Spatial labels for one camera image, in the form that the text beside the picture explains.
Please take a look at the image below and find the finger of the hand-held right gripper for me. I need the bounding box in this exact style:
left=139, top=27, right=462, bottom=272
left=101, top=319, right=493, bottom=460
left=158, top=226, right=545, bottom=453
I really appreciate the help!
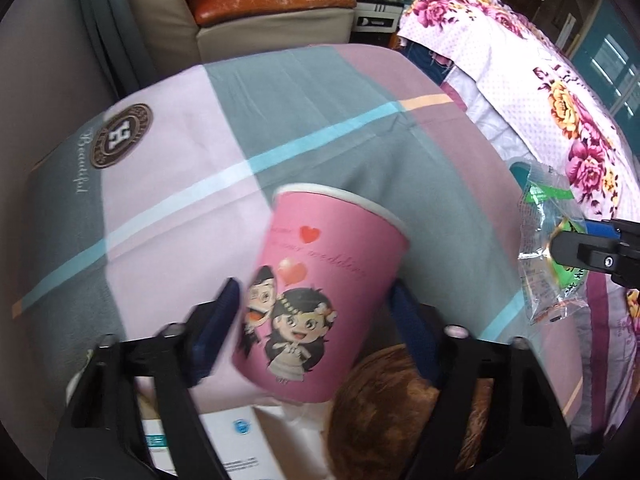
left=550, top=230, right=640, bottom=286
left=582, top=219, right=640, bottom=243

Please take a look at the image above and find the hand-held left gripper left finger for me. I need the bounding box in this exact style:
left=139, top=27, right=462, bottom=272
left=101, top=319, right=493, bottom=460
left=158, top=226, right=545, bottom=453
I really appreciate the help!
left=50, top=277, right=241, bottom=480

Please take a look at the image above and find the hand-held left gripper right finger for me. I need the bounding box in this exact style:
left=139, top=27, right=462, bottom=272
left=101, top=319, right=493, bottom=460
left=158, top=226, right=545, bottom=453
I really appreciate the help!
left=387, top=280, right=581, bottom=480

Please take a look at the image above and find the clear green snack wrapper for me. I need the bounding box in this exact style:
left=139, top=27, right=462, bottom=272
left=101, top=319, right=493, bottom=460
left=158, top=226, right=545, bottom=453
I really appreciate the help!
left=510, top=161, right=588, bottom=325

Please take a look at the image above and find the pink cartoon paper cup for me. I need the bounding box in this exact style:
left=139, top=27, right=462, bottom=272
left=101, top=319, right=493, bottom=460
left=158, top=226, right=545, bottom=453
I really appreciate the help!
left=231, top=182, right=412, bottom=405

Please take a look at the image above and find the brown round bowl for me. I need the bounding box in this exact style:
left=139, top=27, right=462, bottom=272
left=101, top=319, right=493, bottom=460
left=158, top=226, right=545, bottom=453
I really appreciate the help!
left=327, top=347, right=496, bottom=480

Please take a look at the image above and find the white cardboard box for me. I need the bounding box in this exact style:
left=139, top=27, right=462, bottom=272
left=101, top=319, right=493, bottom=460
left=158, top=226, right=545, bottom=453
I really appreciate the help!
left=140, top=405, right=286, bottom=480

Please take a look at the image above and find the plaid grey pink sheet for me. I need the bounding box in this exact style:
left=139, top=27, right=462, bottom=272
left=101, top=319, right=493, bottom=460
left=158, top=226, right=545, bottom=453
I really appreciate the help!
left=10, top=42, right=591, bottom=441

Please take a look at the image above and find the teal glass door cabinet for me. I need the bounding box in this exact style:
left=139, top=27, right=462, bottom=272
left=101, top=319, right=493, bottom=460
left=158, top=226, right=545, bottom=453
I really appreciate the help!
left=570, top=0, right=640, bottom=126

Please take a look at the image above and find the pink floral blanket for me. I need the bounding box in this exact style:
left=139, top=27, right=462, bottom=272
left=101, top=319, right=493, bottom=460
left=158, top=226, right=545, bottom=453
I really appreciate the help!
left=397, top=0, right=640, bottom=321

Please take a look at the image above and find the dark blue cloth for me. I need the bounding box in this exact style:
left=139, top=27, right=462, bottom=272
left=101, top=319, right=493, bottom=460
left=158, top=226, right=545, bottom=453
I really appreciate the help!
left=402, top=37, right=453, bottom=83

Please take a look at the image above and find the black audio equipment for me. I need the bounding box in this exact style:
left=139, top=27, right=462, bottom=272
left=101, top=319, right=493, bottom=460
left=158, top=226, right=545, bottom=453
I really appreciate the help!
left=347, top=0, right=436, bottom=43

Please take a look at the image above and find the grey partition panel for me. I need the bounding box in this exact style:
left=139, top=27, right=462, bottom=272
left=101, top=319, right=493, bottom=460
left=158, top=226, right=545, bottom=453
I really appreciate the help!
left=0, top=0, right=121, bottom=171

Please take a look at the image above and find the beige sofa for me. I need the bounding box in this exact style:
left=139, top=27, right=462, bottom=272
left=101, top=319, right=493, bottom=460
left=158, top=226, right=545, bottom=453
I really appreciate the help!
left=122, top=0, right=357, bottom=66

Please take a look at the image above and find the grey blue curtain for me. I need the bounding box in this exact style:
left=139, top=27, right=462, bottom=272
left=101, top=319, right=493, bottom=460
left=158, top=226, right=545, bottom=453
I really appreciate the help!
left=75, top=0, right=156, bottom=98

